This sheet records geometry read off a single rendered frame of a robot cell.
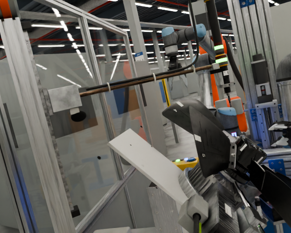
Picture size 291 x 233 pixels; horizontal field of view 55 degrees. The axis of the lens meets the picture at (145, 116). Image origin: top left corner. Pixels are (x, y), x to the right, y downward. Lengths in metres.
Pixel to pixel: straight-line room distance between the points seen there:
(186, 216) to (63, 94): 0.52
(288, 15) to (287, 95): 1.58
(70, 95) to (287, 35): 2.46
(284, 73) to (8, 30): 1.24
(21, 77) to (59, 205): 0.40
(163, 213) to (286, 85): 0.90
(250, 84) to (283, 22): 1.11
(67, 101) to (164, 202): 0.52
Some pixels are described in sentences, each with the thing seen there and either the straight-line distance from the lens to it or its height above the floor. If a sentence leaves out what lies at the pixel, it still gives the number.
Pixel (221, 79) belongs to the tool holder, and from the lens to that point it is 1.14.
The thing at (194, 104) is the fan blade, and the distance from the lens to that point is 1.24.
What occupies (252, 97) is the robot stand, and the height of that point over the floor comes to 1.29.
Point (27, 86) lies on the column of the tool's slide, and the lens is 0.90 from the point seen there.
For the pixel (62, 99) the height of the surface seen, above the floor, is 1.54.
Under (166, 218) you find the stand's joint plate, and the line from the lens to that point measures 1.13.
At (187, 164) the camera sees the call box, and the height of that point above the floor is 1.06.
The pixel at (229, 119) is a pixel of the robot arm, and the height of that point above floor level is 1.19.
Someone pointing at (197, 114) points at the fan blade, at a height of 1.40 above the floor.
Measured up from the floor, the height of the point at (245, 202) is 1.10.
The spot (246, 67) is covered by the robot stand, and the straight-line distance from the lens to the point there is 2.08.
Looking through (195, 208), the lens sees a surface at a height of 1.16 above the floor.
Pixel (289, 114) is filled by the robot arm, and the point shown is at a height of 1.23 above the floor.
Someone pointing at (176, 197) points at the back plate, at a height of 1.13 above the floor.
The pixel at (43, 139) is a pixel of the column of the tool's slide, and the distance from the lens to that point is 0.90.
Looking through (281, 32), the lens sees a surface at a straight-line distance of 3.04.
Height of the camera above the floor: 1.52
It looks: 5 degrees down
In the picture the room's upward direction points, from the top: 13 degrees counter-clockwise
